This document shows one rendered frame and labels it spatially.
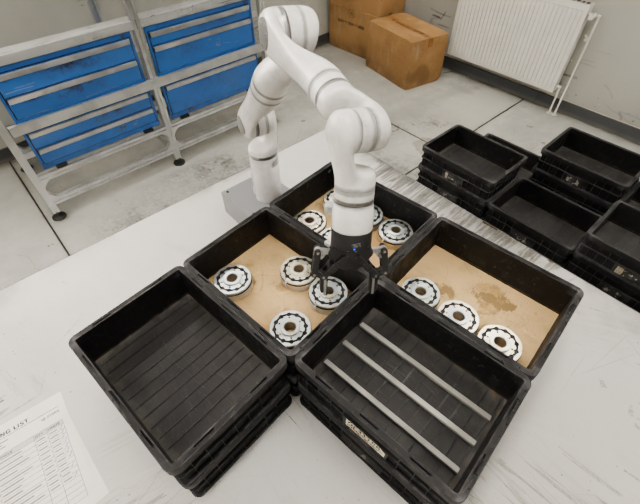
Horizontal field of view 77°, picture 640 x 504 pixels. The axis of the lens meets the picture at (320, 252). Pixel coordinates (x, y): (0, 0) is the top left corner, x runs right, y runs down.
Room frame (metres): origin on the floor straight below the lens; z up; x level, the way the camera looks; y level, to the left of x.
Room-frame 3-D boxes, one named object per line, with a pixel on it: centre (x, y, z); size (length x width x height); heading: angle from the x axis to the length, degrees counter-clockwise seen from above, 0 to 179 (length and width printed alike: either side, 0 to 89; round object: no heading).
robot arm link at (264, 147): (1.10, 0.18, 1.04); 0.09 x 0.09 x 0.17; 31
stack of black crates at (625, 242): (1.03, -1.27, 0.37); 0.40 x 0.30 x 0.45; 41
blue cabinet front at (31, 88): (2.13, 1.29, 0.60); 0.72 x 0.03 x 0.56; 131
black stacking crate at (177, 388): (0.42, 0.31, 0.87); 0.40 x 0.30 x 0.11; 47
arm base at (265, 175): (1.09, 0.18, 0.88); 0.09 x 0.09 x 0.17; 45
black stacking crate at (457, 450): (0.37, -0.18, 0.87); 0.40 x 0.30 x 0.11; 47
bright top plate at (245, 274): (0.67, 0.24, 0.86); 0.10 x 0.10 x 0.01
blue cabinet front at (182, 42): (2.66, 0.69, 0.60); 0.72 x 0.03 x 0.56; 131
